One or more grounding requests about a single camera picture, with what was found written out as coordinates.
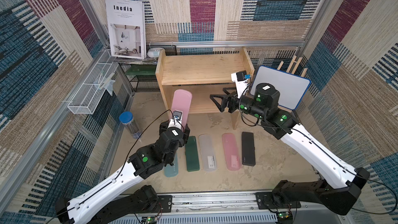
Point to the blue-lidded clear jar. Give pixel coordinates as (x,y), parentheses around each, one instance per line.
(127,119)

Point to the white round device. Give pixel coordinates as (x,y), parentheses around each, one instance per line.
(154,52)

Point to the dark green pencil case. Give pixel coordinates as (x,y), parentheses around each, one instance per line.
(192,157)

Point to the light blue pencil case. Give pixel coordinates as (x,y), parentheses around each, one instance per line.
(172,171)

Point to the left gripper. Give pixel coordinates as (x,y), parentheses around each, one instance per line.
(186,133)

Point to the blue-framed whiteboard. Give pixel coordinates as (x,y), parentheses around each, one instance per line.
(291,87)

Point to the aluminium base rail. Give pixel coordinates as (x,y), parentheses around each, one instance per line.
(230,207)

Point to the translucent pink pencil case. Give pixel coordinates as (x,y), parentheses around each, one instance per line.
(231,152)

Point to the small wooden easel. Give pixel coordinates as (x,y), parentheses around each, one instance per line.
(292,68)

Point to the clear frosted pencil case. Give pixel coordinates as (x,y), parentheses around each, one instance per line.
(207,153)

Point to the green tray on stand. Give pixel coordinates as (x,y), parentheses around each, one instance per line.
(141,70)

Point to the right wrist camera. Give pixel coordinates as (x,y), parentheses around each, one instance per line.
(242,81)

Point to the Inedia magazine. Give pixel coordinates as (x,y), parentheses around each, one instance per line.
(126,28)

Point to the wooden two-tier shelf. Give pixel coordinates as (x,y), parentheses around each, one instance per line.
(202,75)

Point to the black pencil case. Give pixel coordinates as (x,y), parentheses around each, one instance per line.
(248,149)

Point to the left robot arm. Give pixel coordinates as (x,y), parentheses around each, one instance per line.
(101,204)

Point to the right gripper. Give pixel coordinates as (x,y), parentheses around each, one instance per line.
(232,102)

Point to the pink opaque pencil case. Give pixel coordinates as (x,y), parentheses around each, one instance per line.
(181,102)

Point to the white wire basket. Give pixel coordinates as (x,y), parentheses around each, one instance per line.
(99,81)

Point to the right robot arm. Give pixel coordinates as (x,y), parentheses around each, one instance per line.
(341,184)

